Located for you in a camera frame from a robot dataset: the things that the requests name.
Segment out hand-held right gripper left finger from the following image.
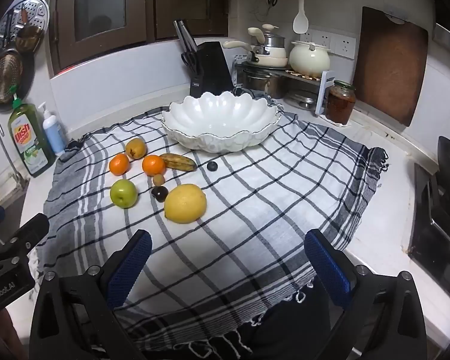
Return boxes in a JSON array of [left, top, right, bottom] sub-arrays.
[[29, 229, 153, 360]]

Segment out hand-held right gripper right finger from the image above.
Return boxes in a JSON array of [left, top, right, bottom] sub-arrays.
[[304, 228, 428, 360]]

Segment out green apple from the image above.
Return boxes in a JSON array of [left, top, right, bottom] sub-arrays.
[[110, 179, 138, 208]]

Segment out large yellow lemon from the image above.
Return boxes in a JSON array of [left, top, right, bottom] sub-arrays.
[[164, 184, 207, 224]]

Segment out orange tangerine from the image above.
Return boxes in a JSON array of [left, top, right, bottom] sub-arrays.
[[109, 153, 130, 176], [142, 154, 166, 177]]

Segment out white scalloped bowl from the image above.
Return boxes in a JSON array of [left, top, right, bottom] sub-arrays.
[[161, 91, 282, 154]]

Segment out steel faucet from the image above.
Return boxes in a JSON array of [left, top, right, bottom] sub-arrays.
[[0, 118, 30, 192]]

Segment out green dish soap bottle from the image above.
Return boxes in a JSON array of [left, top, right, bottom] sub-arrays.
[[7, 95, 56, 178]]

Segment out blue white pump bottle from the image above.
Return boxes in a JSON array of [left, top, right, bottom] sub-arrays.
[[37, 102, 67, 155]]

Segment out black white checked cloth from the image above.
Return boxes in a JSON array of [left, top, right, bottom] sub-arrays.
[[28, 97, 391, 360]]

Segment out spotted ripe banana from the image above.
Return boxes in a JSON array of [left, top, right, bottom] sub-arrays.
[[160, 153, 197, 173]]

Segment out black gas stove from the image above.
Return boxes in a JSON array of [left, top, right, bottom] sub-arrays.
[[409, 163, 450, 297]]

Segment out yellow brown mango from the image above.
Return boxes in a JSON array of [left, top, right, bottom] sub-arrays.
[[125, 138, 148, 159]]

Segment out hanging copper strainer pan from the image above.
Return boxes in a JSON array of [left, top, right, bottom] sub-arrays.
[[0, 47, 25, 110]]

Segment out glass jar of red sauce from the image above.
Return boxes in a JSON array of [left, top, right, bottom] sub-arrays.
[[324, 80, 357, 125]]

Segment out steel pot lid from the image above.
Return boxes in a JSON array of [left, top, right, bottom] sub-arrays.
[[285, 90, 321, 111]]

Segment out steel kitchen shelf rack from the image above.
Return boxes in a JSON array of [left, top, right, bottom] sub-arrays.
[[234, 58, 336, 117]]

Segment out hanging brown ladle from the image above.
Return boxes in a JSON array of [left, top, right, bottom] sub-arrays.
[[15, 7, 44, 51]]

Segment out large steel stockpot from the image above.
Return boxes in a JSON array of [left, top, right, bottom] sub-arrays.
[[242, 68, 286, 99]]

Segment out white ceramic pot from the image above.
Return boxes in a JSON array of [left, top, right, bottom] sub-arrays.
[[289, 40, 332, 77]]

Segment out brown wooden cutting board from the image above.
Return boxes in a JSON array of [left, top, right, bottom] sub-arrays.
[[354, 6, 429, 127]]

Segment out round steel steamer plate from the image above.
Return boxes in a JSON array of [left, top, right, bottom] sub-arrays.
[[0, 0, 50, 64]]

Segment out black kitchen scissors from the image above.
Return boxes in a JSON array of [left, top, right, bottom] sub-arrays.
[[181, 50, 205, 76]]

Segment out black knife block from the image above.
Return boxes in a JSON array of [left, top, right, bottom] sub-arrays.
[[189, 41, 234, 97]]

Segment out dark wooden cabinet door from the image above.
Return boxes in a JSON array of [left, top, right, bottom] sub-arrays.
[[146, 0, 229, 42], [47, 0, 152, 79]]

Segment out white rice spoon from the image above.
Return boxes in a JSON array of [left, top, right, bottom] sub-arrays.
[[293, 0, 310, 34]]

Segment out cream saucepan with handle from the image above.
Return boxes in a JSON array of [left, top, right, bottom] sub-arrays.
[[222, 40, 289, 69]]

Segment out white wall socket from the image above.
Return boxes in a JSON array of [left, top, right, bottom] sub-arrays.
[[310, 30, 336, 51], [334, 34, 358, 59]]

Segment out steel pot with cream handle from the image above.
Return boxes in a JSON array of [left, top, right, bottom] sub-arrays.
[[247, 24, 286, 57]]

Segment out steel handled knife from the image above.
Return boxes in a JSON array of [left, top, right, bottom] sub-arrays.
[[180, 20, 200, 52], [173, 19, 192, 52]]

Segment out hanging wire trivet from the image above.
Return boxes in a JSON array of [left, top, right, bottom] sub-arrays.
[[252, 4, 271, 24]]

